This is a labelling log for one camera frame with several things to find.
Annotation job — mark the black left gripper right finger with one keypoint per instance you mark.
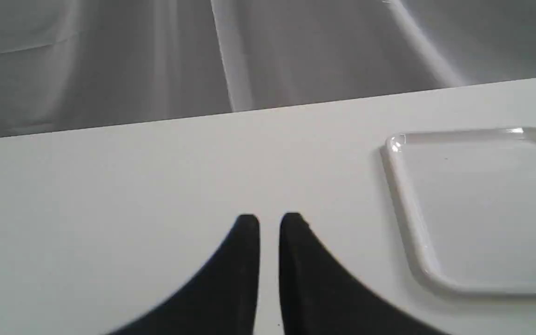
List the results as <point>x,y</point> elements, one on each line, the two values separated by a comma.
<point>318,296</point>

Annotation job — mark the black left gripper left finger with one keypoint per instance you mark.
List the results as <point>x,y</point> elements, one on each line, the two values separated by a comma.
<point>220,299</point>

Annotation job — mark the white plastic tray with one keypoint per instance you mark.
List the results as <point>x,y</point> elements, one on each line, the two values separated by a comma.
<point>469,204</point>

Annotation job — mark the grey fabric backdrop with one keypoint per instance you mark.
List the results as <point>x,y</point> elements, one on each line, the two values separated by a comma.
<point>72,64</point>

